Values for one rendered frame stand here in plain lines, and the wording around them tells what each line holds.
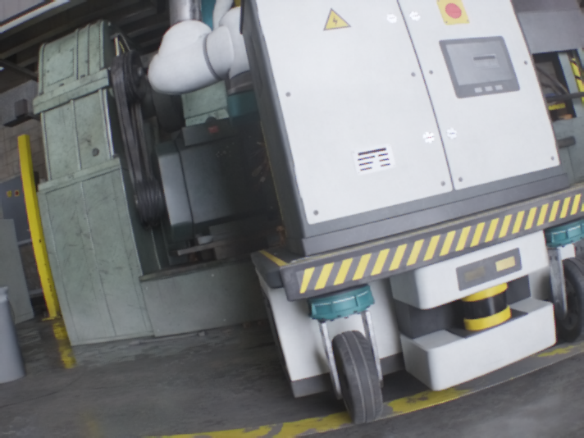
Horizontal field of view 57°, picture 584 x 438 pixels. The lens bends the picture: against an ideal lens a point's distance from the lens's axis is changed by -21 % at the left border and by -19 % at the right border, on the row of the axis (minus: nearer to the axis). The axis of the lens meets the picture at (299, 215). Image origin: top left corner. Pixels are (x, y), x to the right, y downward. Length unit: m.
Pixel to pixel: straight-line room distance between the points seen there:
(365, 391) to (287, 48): 0.59
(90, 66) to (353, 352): 2.47
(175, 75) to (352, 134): 0.78
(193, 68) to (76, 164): 1.53
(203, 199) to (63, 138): 0.91
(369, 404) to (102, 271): 2.17
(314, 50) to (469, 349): 0.57
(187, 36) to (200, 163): 1.10
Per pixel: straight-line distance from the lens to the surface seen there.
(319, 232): 1.07
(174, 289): 2.84
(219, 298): 2.80
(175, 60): 1.75
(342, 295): 1.02
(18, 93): 6.38
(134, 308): 3.00
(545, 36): 3.77
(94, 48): 3.27
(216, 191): 2.76
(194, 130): 2.79
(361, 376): 1.01
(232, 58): 1.67
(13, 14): 3.03
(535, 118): 1.22
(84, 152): 3.14
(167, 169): 2.75
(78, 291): 3.11
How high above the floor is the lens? 0.38
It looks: level
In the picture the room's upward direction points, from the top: 13 degrees counter-clockwise
